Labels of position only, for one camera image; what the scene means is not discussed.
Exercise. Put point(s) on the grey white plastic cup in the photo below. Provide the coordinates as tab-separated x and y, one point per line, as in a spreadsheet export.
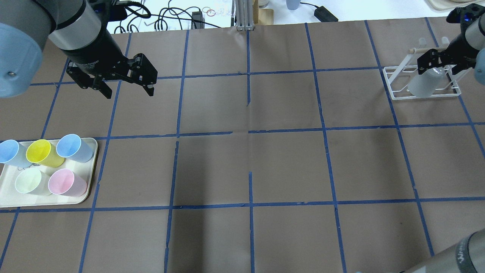
424	85

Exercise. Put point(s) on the light blue cup far left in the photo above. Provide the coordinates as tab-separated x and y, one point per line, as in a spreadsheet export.
14	154

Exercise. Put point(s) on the black power adapter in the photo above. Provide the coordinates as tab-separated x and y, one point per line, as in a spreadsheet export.
324	15

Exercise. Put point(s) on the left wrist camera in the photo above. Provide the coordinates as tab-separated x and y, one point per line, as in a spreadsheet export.
113	10

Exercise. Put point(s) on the white wire cup rack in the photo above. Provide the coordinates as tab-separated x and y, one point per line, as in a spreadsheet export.
405	83

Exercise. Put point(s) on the cream tray on side table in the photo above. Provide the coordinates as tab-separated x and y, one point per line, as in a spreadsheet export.
442	5

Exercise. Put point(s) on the wooden mug tree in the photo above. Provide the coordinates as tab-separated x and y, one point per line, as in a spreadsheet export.
261	15

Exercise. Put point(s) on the pink plastic cup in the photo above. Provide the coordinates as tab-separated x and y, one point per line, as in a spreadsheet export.
67	183

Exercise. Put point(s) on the blue plastic cup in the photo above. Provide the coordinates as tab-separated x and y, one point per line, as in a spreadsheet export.
74	148

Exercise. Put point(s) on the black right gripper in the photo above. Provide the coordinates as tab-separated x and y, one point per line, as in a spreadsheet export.
456	49

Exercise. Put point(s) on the yellow plastic cup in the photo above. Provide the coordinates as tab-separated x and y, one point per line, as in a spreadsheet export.
44	153

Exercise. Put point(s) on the blue cup on side table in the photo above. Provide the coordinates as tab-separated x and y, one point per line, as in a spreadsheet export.
292	4

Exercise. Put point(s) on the cream plastic tray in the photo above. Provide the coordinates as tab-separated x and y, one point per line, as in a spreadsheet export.
9	197

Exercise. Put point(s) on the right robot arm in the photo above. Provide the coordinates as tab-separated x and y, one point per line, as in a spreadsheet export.
447	164

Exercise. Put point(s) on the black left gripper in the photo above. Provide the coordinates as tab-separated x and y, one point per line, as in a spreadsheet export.
94	51

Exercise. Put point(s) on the aluminium frame post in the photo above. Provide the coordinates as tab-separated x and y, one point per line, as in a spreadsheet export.
244	15

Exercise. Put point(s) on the pale green plastic cup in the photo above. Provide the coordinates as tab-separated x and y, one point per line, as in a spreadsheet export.
32	181

